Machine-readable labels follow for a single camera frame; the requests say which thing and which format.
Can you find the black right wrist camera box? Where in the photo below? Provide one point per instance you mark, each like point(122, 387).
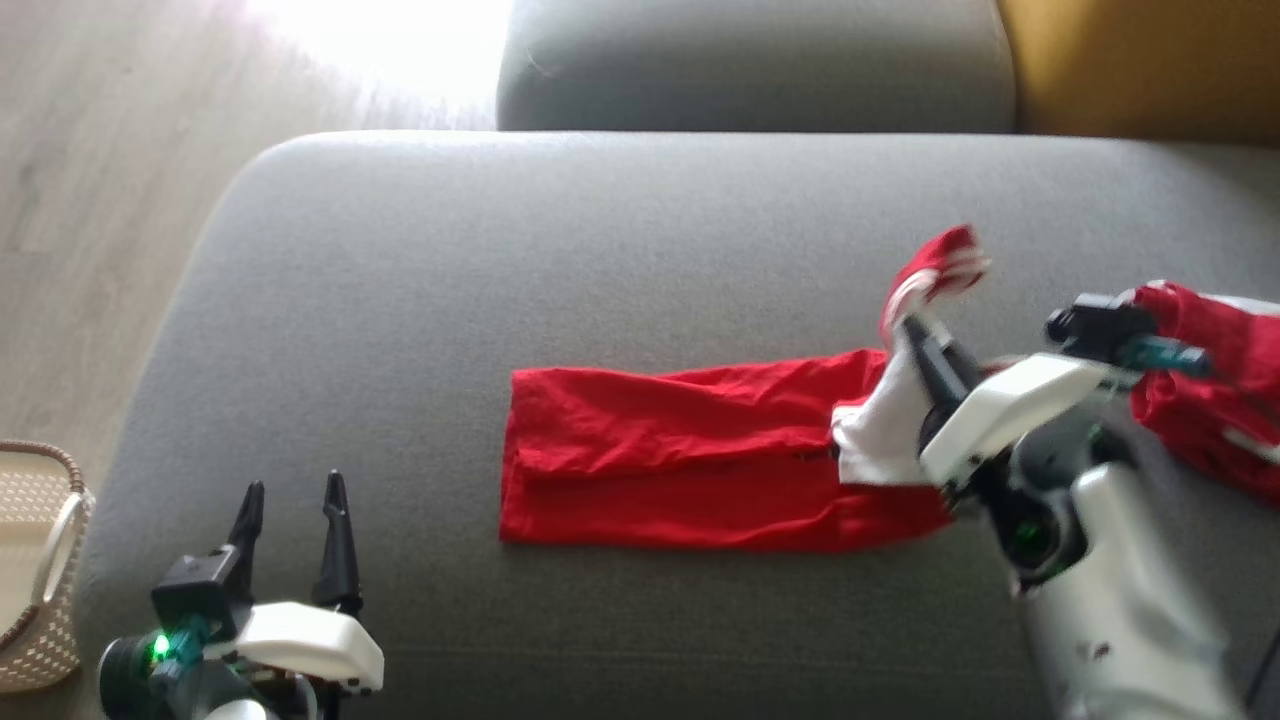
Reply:
point(1100, 325)

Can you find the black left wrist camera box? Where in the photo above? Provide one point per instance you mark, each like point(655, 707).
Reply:
point(195, 595)

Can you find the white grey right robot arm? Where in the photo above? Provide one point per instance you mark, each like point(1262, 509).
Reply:
point(1120, 620)

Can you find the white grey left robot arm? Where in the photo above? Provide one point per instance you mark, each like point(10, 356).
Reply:
point(125, 680)

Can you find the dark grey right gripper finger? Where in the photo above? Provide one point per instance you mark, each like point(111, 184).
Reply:
point(945, 360)
point(932, 415)

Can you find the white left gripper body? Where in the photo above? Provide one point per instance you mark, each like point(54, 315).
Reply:
point(310, 645)

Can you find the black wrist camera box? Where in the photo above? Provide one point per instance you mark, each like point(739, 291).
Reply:
point(195, 595)
point(1100, 325)

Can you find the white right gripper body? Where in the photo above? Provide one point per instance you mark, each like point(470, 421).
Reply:
point(1020, 410)

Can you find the large grey sofa seat cushion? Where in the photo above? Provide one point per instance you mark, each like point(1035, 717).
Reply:
point(500, 280)

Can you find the red white-trimmed basketball jersey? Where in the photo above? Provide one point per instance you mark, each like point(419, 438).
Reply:
point(680, 450)

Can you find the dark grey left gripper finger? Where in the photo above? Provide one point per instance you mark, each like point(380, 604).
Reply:
point(245, 550)
point(338, 560)

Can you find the cream perforated laundry basket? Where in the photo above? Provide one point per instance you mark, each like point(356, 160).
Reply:
point(40, 640)

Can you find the wide yellow sofa backrest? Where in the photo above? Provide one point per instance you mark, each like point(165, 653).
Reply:
point(1150, 60)

